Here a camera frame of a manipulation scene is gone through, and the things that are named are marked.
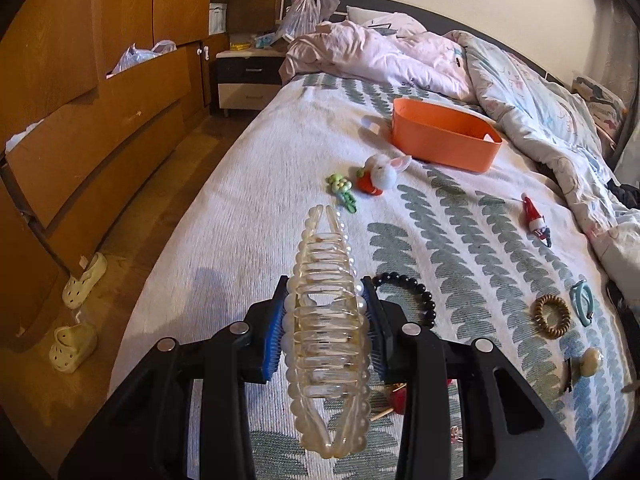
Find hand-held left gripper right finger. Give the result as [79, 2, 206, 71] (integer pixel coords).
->
[360, 275, 591, 480]

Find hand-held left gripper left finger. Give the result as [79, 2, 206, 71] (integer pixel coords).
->
[57, 275, 291, 480]

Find clear plastic hair claw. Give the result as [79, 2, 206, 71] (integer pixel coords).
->
[281, 205, 373, 460]

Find green hair clip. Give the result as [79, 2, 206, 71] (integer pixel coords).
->
[327, 174, 360, 214]

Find white bunny plush hair clip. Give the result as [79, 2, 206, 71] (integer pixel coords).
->
[356, 154, 413, 196]

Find orange plastic basket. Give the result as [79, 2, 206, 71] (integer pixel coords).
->
[361, 98, 504, 173]

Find red santa hair clip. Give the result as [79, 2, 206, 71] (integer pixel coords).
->
[520, 193, 552, 248]

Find red ball hair pin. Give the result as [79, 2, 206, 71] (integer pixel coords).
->
[372, 379, 453, 420]

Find cream clog slipper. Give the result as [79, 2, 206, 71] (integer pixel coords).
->
[49, 323, 97, 374]
[62, 252, 108, 309]

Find cream shell hair clip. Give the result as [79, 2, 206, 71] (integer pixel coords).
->
[579, 347, 604, 377]

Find light blue printed quilt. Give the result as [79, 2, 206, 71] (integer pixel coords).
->
[445, 30, 640, 281]

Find black and beige nightstand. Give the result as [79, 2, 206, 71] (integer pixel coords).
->
[216, 50, 288, 117]

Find pink quilt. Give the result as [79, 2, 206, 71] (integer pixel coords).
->
[280, 20, 481, 111]

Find dark clothes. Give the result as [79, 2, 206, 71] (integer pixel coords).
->
[607, 180, 640, 208]

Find wooden wardrobe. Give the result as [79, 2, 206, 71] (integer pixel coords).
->
[0, 0, 236, 361]

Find white pillow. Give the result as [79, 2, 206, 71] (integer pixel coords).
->
[346, 6, 426, 33]

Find blue plastic bag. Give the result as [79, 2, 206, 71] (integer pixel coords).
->
[106, 40, 177, 78]

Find patterned pillow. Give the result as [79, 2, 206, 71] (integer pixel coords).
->
[572, 76, 628, 136]

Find hanging clear plastic bag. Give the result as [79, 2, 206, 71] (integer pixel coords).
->
[277, 0, 341, 43]

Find dark bed headboard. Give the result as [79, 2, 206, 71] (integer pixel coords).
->
[330, 0, 576, 86]

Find black bead bracelet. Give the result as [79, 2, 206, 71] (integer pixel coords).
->
[372, 272, 437, 331]

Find brown spiral hair tie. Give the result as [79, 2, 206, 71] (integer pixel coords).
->
[531, 294, 572, 337]

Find light blue hair tie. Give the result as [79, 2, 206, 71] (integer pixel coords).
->
[570, 279, 597, 327]

